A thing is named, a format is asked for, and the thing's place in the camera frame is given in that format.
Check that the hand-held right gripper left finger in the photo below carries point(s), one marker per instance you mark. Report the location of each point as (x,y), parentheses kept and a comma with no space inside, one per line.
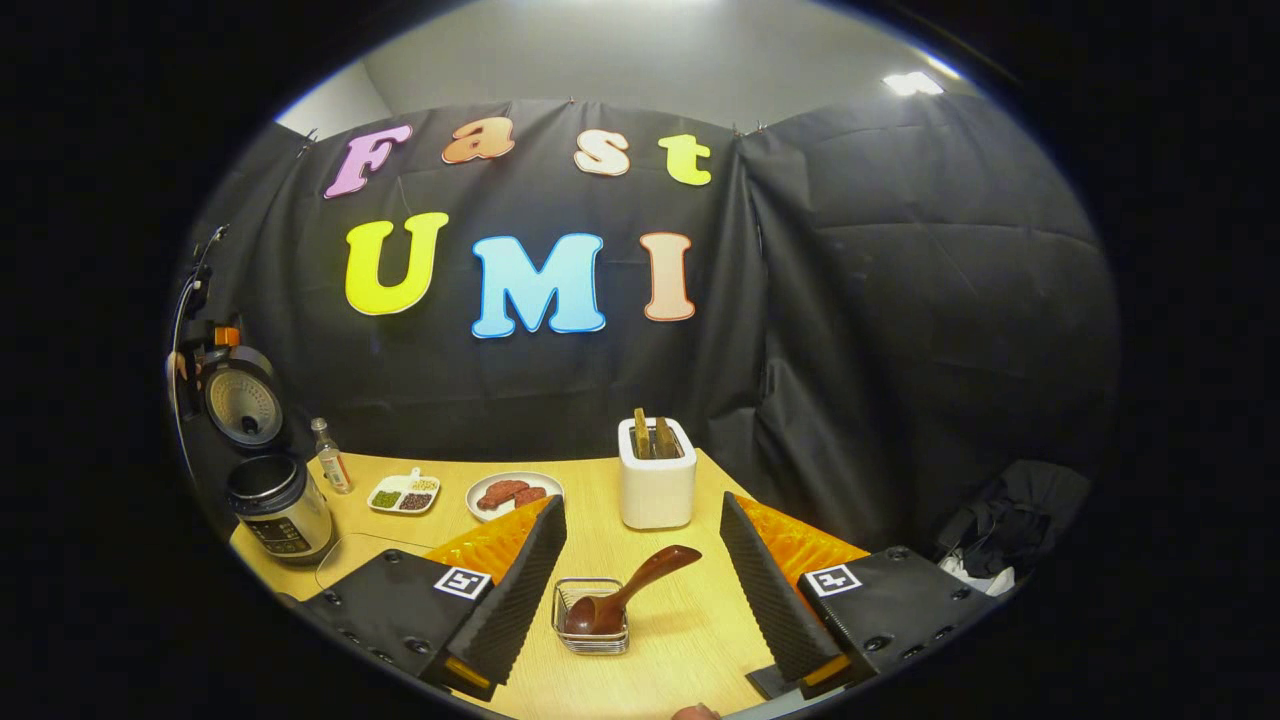
(520,600)

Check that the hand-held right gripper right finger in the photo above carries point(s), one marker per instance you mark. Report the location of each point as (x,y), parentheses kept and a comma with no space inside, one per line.
(770,600)

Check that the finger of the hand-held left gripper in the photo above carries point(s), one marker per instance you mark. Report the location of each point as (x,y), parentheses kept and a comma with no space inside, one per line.
(228,336)

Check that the brown wooden spoon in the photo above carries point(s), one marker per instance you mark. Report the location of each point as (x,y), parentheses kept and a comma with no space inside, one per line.
(640,585)

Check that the dark grey rice cooker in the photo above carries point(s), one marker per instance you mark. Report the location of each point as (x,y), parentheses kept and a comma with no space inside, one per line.
(285,510)

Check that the red-brown meat piece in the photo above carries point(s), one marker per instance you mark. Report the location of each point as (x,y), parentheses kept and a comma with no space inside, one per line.
(500,493)
(530,496)

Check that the white round plate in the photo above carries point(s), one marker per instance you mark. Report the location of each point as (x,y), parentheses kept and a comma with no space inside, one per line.
(545,480)

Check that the white toaster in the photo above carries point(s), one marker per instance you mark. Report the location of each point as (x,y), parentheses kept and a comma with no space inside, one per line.
(657,495)

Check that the white divided bean dish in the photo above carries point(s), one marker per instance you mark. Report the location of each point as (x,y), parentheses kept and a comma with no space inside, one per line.
(403,495)

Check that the small clear glass bottle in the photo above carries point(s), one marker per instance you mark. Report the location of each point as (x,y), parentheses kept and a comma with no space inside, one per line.
(332,462)

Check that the brown toast slice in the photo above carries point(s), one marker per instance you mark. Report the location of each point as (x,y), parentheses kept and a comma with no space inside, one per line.
(667,438)
(642,432)

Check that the white cloth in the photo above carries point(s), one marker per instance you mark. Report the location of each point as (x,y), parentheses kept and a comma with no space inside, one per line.
(985,578)

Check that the dark cloth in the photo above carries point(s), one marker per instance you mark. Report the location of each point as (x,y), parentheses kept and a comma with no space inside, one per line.
(1020,510)

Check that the black backdrop cloth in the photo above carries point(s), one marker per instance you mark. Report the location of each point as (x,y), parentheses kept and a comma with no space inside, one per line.
(880,330)

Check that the small ceiling light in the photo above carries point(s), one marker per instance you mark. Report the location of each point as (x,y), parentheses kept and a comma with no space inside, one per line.
(912,83)

